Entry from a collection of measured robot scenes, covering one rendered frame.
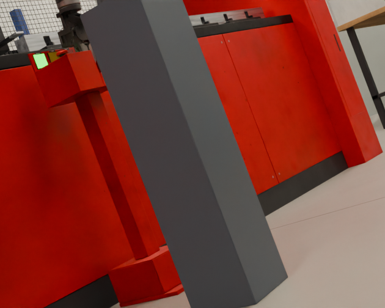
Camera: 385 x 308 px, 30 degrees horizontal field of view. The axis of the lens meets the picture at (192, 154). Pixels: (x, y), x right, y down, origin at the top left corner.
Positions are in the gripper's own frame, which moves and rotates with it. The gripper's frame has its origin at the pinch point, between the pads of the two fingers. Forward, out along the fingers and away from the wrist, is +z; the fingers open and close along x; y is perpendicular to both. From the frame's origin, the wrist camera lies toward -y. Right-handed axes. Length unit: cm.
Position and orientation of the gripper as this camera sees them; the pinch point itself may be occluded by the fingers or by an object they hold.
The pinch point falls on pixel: (93, 66)
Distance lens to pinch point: 231.4
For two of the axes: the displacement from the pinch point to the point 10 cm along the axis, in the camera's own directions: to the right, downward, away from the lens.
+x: -5.8, 2.2, -7.9
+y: -7.6, 2.0, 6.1
